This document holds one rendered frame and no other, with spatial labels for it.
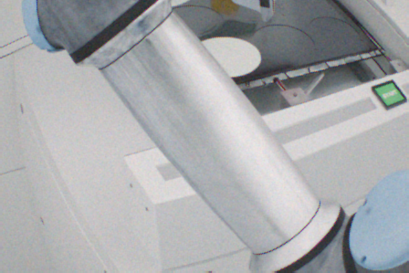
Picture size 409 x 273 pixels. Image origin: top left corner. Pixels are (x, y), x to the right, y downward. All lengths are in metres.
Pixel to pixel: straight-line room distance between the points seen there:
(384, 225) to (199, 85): 0.24
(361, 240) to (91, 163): 0.67
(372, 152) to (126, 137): 0.39
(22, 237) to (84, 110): 0.59
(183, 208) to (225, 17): 0.47
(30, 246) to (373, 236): 1.33
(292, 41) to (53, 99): 0.39
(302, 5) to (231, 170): 0.82
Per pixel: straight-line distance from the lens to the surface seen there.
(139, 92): 0.92
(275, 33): 1.64
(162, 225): 1.28
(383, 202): 0.94
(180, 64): 0.92
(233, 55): 1.57
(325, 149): 1.33
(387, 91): 1.44
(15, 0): 1.73
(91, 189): 1.48
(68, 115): 1.61
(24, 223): 2.08
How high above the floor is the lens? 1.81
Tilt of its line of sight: 39 degrees down
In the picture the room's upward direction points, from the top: straight up
